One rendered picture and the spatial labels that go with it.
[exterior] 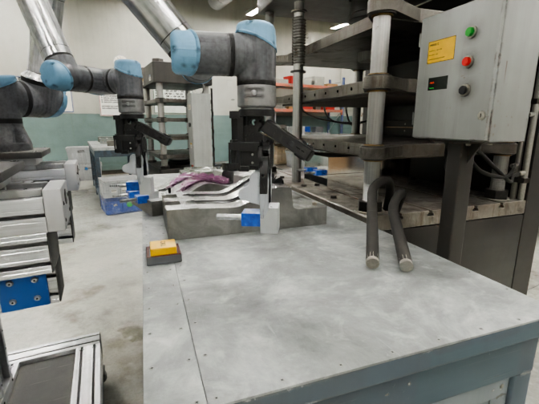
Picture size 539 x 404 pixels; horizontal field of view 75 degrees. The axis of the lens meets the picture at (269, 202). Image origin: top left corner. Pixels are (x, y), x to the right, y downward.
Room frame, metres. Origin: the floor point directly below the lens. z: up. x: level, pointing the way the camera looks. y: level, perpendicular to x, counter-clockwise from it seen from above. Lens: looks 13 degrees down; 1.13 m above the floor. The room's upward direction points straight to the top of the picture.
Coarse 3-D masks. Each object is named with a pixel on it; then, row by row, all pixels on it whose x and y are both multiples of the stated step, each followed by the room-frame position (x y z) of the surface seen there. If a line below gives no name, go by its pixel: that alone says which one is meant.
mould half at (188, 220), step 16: (176, 192) 1.18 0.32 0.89; (192, 192) 1.19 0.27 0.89; (208, 192) 1.20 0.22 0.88; (272, 192) 1.04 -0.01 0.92; (288, 192) 1.05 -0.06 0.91; (176, 208) 0.95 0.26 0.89; (192, 208) 0.96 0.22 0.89; (208, 208) 0.97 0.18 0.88; (224, 208) 0.99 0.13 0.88; (240, 208) 1.00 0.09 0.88; (288, 208) 1.05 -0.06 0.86; (304, 208) 1.07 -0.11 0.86; (320, 208) 1.09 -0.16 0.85; (176, 224) 0.94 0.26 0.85; (192, 224) 0.95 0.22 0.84; (208, 224) 0.97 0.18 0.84; (224, 224) 0.99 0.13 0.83; (240, 224) 1.00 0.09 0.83; (288, 224) 1.05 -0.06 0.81; (304, 224) 1.07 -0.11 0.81
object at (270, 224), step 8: (248, 208) 0.72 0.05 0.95; (256, 208) 0.72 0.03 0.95; (272, 208) 0.68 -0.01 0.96; (224, 216) 0.70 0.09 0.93; (232, 216) 0.70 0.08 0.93; (240, 216) 0.70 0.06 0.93; (248, 216) 0.68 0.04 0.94; (256, 216) 0.68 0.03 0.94; (272, 216) 0.68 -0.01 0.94; (248, 224) 0.68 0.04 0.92; (256, 224) 0.68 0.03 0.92; (264, 224) 0.68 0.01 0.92; (272, 224) 0.68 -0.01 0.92; (264, 232) 0.68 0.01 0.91; (272, 232) 0.68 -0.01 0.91
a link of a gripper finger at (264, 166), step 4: (264, 156) 0.66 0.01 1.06; (268, 156) 0.67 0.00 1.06; (264, 160) 0.66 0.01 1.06; (268, 160) 0.67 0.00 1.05; (260, 164) 0.66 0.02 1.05; (264, 164) 0.65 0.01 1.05; (268, 164) 0.67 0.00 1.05; (260, 168) 0.65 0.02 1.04; (264, 168) 0.65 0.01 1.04; (268, 168) 0.67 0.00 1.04; (260, 172) 0.65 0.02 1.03; (264, 172) 0.65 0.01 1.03; (260, 176) 0.66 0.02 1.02; (264, 176) 0.65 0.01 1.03; (260, 180) 0.66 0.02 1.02; (264, 180) 0.65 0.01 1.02; (260, 184) 0.66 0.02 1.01; (264, 184) 0.65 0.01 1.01; (260, 188) 0.66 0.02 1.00; (264, 188) 0.65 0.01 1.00; (260, 192) 0.66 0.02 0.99; (264, 192) 0.65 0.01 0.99
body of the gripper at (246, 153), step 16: (240, 112) 0.69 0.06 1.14; (256, 112) 0.67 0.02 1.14; (272, 112) 0.69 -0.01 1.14; (240, 128) 0.69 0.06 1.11; (256, 128) 0.69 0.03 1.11; (240, 144) 0.67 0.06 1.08; (256, 144) 0.67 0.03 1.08; (272, 144) 0.71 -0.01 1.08; (240, 160) 0.67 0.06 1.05; (256, 160) 0.67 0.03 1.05; (272, 160) 0.71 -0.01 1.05
